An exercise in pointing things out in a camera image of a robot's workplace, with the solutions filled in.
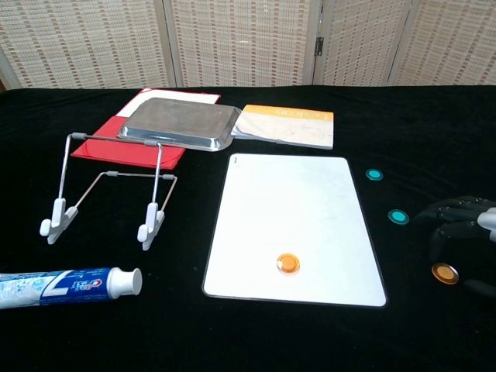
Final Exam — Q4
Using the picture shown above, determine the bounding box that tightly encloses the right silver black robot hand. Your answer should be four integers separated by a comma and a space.
410, 195, 496, 299

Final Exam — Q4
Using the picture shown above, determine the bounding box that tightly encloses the orange disc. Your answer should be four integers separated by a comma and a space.
431, 262, 460, 285
276, 253, 301, 275

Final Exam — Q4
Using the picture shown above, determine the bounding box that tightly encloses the white magnetic board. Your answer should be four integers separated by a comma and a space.
201, 153, 388, 308

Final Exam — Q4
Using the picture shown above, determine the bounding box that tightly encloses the orange and white notebook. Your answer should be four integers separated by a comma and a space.
231, 104, 335, 150

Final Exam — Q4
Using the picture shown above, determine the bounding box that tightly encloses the black tablecloth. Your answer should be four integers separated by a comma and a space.
0, 84, 496, 372

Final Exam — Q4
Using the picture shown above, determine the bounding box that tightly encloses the woven folding screen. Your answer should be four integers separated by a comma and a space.
0, 0, 496, 91

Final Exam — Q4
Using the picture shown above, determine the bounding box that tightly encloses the stainless steel tray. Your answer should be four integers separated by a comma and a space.
116, 97, 243, 153

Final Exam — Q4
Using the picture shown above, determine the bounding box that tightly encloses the white paper sheet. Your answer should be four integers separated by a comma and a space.
115, 88, 220, 117

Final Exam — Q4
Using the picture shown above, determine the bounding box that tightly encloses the red paper folder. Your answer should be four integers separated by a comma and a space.
71, 88, 222, 171

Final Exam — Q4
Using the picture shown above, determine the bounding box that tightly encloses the blue white toothpaste tube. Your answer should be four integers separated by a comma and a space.
0, 267, 143, 310

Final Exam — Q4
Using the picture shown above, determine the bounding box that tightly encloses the white wire book stand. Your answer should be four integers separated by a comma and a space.
39, 132, 178, 252

